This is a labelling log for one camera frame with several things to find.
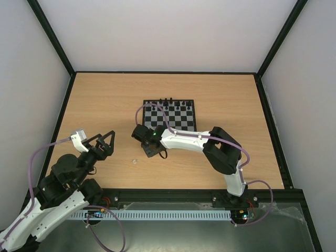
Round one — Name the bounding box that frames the black aluminium frame rail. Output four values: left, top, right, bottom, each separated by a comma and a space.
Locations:
103, 188, 308, 210

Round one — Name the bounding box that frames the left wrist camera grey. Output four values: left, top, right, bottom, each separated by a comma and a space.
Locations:
70, 128, 89, 153

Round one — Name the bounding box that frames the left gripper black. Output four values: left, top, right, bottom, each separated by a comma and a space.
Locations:
74, 130, 117, 186

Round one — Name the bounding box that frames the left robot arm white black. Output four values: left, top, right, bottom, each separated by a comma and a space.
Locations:
1, 129, 116, 251

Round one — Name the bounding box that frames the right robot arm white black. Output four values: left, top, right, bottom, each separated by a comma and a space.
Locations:
132, 124, 247, 206

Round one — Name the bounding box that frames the metal sheet front panel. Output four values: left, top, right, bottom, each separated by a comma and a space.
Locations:
33, 204, 314, 251

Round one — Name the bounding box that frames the white slotted cable duct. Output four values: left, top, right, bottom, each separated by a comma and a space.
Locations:
68, 210, 232, 221

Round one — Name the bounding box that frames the black white chess board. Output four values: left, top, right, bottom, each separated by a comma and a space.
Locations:
141, 99, 199, 148

